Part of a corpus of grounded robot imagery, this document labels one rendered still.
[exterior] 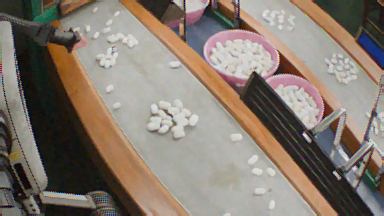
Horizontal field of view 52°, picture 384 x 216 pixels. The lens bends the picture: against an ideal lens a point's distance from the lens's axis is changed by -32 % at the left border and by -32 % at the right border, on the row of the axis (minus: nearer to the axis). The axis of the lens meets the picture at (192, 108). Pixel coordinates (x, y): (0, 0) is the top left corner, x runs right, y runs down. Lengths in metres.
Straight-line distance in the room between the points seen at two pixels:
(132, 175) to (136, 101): 0.31
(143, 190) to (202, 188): 0.17
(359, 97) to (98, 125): 0.97
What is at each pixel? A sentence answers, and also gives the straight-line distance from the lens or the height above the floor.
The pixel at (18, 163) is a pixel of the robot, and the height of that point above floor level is 1.26.
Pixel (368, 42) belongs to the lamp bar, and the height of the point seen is 1.08.
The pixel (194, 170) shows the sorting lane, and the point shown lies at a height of 0.74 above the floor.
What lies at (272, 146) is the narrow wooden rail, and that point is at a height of 0.76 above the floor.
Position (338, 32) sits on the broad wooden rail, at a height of 0.76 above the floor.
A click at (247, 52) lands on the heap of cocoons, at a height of 0.74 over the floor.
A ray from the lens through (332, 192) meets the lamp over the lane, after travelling 1.10.
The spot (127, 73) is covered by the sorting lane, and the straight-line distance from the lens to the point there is 1.83.
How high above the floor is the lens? 1.95
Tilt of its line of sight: 45 degrees down
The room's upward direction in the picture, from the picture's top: 1 degrees counter-clockwise
